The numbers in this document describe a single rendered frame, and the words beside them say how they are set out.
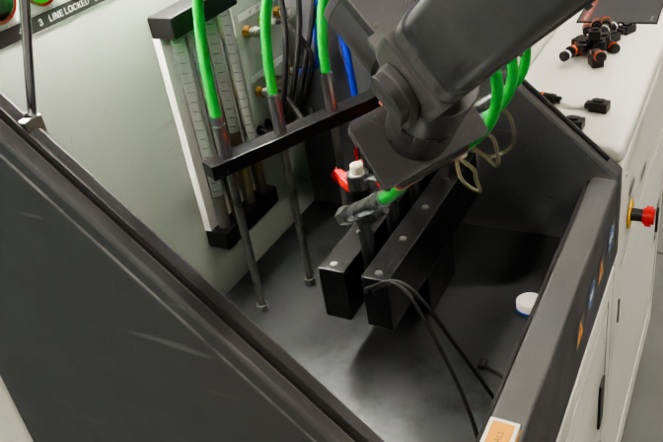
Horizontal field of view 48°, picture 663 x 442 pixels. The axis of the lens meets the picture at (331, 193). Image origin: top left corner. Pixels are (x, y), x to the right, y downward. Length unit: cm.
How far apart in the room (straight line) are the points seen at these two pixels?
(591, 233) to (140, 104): 62
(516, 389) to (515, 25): 57
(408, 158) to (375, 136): 3
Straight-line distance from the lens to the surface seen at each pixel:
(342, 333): 109
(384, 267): 95
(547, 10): 29
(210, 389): 70
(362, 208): 77
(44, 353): 86
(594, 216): 109
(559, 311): 93
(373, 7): 53
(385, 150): 62
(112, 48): 97
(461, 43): 38
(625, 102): 134
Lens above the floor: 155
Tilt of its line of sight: 30 degrees down
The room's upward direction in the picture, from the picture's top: 10 degrees counter-clockwise
